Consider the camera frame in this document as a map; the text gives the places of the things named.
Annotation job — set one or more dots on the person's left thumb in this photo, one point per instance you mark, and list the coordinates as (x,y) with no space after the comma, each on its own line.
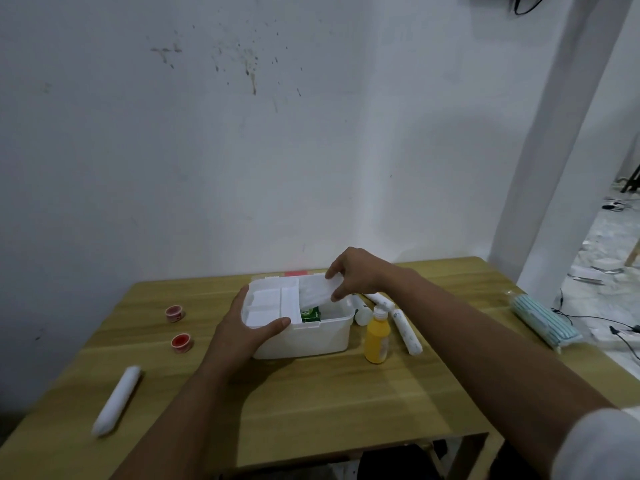
(272,326)

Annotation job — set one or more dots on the person's left forearm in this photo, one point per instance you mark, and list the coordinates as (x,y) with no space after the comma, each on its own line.
(175,424)

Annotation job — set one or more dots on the person's right forearm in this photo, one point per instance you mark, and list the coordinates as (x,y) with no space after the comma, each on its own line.
(490,354)

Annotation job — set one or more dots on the white plastic storage box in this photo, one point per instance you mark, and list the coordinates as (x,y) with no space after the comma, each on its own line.
(310,337)

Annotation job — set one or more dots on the person's right thumb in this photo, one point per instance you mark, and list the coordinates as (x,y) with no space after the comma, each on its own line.
(344,291)

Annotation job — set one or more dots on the white gauze packet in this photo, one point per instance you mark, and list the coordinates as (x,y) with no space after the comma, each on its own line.
(315,290)

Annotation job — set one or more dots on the blue striped mask pack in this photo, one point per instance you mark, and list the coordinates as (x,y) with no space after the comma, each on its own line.
(545,319)

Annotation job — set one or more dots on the small white bottle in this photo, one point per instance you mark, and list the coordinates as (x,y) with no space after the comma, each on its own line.
(362,314)

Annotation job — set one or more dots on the person's left hand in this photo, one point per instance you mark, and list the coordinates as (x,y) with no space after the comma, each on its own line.
(235,339)

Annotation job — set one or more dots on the white wrapped bandage roll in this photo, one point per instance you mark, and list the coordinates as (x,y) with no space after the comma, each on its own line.
(405,327)
(117,402)

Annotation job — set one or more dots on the wooden stool leg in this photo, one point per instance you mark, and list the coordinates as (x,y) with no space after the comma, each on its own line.
(633,253)

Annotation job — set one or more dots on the red tape roll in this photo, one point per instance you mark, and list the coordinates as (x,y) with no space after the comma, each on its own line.
(175,313)
(181,343)

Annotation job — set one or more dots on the person's white sleeve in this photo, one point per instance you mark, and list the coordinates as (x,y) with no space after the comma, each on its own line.
(600,447)

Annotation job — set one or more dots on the person's right hand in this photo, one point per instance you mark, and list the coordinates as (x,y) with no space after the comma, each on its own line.
(367,274)

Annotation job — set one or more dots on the small green box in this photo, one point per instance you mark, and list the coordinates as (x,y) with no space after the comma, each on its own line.
(310,314)

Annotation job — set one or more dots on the yellow plastic bottle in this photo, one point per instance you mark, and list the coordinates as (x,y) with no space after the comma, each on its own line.
(376,339)

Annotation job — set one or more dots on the white box lid red label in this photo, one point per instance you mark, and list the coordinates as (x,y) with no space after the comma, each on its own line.
(295,272)

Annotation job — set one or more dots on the white divided inner tray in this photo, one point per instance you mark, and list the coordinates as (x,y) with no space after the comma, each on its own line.
(270,304)

